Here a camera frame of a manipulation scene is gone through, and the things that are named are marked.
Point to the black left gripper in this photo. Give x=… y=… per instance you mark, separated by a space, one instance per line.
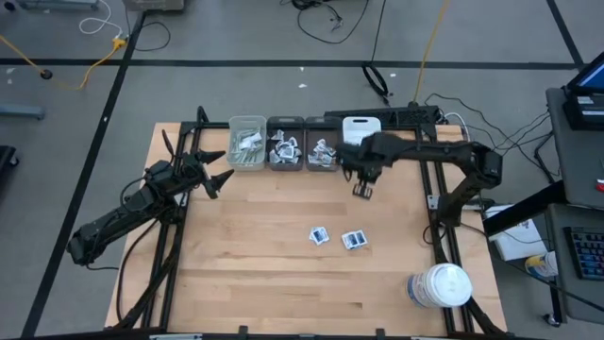
x=189 y=175

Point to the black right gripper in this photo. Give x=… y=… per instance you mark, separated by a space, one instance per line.
x=375 y=153

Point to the green printed bandage strip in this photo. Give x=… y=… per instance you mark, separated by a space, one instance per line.
x=255 y=130
x=236 y=139
x=245 y=159

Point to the plain white pad packet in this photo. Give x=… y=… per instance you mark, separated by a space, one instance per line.
x=251 y=140

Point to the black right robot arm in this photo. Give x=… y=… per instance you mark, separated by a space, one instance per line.
x=439 y=148

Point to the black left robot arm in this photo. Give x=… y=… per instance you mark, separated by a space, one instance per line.
x=118 y=217

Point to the white plastic bin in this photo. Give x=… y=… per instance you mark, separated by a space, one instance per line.
x=247 y=167
x=361 y=125

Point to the grey plastic bin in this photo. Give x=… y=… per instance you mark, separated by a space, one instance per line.
x=284 y=123
x=323 y=124

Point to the white round plastic canister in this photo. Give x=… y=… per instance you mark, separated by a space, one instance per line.
x=443 y=283

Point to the beige wheeled dolly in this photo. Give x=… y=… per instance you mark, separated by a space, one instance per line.
x=153 y=5

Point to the black floor puck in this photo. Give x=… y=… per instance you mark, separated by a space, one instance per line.
x=45 y=74

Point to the white yellow container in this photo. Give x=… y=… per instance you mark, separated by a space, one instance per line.
x=541 y=265

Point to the grey table foot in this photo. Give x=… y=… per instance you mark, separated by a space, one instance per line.
x=21 y=112

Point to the black chair base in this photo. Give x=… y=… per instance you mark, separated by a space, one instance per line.
x=7 y=160

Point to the dark operator desk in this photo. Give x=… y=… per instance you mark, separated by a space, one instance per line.
x=575 y=165

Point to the grey cart base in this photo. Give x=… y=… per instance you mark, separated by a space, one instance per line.
x=56 y=4

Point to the black keyboard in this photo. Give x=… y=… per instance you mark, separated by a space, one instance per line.
x=587 y=252

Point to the black operator monitor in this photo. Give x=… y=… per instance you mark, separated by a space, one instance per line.
x=585 y=113

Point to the small red object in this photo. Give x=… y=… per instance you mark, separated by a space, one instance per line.
x=600 y=185

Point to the grey side desk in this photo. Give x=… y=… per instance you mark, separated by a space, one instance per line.
x=580 y=297

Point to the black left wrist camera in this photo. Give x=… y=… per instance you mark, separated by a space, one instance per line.
x=186 y=159

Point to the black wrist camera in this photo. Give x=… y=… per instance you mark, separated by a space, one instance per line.
x=186 y=159
x=347 y=154

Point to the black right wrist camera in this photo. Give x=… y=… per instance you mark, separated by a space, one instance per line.
x=347 y=154

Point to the white frame bracket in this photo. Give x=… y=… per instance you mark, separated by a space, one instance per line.
x=433 y=202

